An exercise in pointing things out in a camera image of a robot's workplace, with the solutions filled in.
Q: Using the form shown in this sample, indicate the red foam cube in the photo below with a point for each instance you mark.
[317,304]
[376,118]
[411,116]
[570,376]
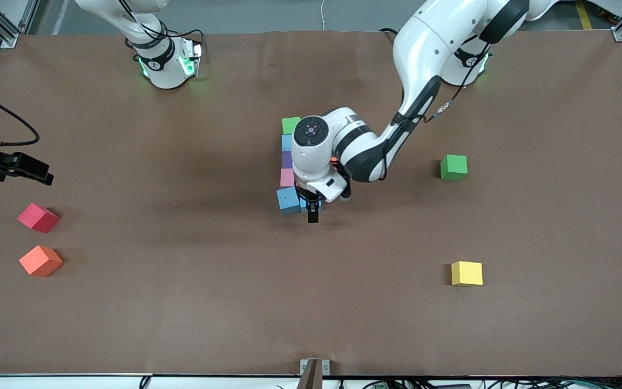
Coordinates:
[38,218]

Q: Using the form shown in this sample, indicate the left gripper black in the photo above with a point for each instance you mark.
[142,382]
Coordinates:
[312,209]

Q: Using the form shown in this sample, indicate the white table frame edge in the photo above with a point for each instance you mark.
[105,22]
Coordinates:
[73,382]

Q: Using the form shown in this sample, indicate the yellow foam cube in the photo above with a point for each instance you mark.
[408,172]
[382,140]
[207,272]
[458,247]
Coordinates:
[466,273]

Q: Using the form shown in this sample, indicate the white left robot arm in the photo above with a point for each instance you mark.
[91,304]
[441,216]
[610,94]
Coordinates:
[435,43]

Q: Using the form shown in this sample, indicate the blue foam cube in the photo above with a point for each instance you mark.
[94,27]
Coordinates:
[288,201]
[303,204]
[286,142]

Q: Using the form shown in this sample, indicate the brown table mat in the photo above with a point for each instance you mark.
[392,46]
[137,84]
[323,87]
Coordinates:
[289,297]

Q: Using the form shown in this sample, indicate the dark camera mount pole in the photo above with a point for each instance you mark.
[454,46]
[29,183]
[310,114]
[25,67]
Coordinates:
[311,378]

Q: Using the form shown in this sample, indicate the purple foam cube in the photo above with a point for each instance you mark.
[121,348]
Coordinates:
[286,160]

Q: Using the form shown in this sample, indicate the green foam cube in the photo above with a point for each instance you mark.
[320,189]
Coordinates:
[289,125]
[454,167]

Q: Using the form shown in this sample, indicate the pink foam cube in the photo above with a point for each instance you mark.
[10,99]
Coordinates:
[287,177]

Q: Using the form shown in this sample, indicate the grey metal bracket plate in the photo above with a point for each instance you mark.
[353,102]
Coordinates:
[303,366]

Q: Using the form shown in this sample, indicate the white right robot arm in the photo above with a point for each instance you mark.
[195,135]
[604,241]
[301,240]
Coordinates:
[160,54]

